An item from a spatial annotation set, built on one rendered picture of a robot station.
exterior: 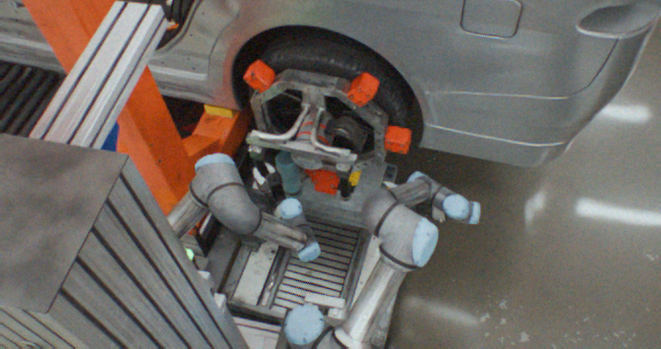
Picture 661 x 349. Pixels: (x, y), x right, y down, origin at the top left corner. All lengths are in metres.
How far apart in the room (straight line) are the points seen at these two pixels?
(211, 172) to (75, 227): 0.92
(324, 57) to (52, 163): 1.38
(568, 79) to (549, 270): 1.28
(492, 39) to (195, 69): 1.23
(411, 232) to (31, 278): 1.00
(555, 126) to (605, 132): 1.41
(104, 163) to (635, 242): 2.77
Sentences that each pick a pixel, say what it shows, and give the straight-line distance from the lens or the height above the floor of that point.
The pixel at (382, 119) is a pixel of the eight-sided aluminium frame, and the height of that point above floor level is 0.98.
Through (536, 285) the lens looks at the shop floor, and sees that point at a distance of 3.05.
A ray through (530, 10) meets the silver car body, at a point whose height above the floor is 1.51.
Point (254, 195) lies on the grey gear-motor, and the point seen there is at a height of 0.41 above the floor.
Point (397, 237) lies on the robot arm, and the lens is 1.60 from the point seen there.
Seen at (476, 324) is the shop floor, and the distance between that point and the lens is 2.92.
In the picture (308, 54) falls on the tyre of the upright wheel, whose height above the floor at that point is 1.18.
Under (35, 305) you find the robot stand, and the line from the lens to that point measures 0.85.
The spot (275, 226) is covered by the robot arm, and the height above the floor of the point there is 1.13.
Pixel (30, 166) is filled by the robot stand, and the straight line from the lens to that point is 0.97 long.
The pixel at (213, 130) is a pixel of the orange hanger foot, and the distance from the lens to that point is 2.68.
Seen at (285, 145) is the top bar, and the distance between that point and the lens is 2.18.
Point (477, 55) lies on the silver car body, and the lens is 2.02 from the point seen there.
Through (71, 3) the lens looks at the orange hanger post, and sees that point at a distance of 1.67.
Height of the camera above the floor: 2.72
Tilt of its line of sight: 55 degrees down
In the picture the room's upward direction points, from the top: 7 degrees counter-clockwise
